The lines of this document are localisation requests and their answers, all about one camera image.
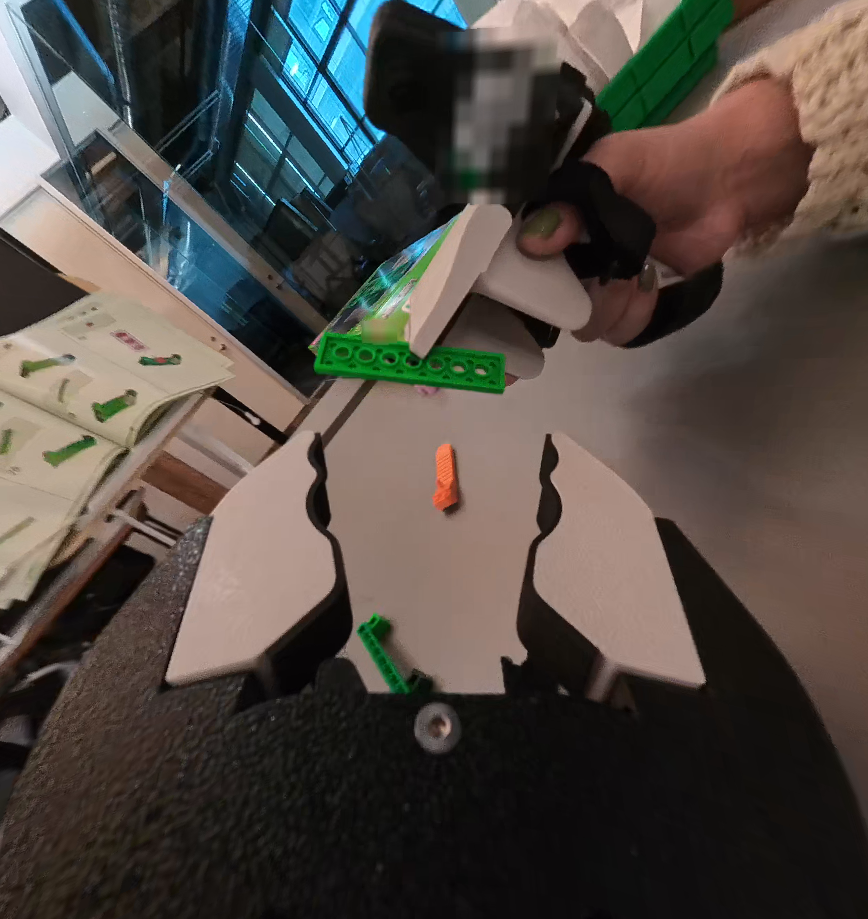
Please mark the green cardboard lego box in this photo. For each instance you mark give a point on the green cardboard lego box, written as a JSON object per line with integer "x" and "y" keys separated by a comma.
{"x": 384, "y": 301}

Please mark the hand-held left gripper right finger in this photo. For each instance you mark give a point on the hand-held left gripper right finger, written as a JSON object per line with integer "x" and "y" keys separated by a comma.
{"x": 613, "y": 574}

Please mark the white paper bag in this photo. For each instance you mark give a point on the white paper bag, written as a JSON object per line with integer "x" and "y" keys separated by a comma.
{"x": 613, "y": 32}

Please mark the green plastic crate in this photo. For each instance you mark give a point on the green plastic crate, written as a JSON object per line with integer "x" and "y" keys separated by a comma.
{"x": 656, "y": 72}

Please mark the person's right hand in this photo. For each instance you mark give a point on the person's right hand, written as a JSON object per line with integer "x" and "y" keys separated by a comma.
{"x": 707, "y": 172}

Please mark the wide green lego plate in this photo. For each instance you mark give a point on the wide green lego plate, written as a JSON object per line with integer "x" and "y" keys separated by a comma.
{"x": 323, "y": 362}

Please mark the long narrow green lego plate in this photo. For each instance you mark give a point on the long narrow green lego plate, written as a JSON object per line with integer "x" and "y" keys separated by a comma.
{"x": 376, "y": 646}

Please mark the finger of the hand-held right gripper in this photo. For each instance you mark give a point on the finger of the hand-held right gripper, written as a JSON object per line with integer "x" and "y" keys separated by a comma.
{"x": 463, "y": 265}
{"x": 498, "y": 337}

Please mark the orange lego brick separator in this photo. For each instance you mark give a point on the orange lego brick separator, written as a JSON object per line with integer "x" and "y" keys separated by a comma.
{"x": 446, "y": 477}

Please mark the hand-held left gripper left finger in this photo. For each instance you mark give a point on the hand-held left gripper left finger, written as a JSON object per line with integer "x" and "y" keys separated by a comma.
{"x": 262, "y": 574}

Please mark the lego instruction booklet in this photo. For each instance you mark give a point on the lego instruction booklet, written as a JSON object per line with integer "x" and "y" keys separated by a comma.
{"x": 82, "y": 402}

